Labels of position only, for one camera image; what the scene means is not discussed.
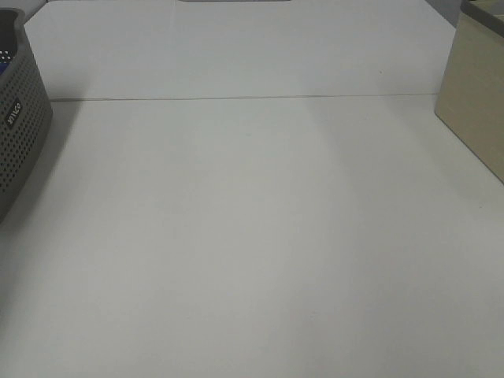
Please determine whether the blue towel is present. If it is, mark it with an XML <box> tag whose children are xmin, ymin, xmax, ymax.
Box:
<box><xmin>0</xmin><ymin>50</ymin><xmax>17</xmax><ymax>75</ymax></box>

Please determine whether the beige storage box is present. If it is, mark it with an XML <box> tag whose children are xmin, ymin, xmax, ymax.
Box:
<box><xmin>435</xmin><ymin>1</ymin><xmax>503</xmax><ymax>180</ymax></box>

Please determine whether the grey perforated plastic basket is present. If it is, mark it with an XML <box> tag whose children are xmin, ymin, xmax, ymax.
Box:
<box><xmin>1</xmin><ymin>8</ymin><xmax>53</xmax><ymax>219</ymax></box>

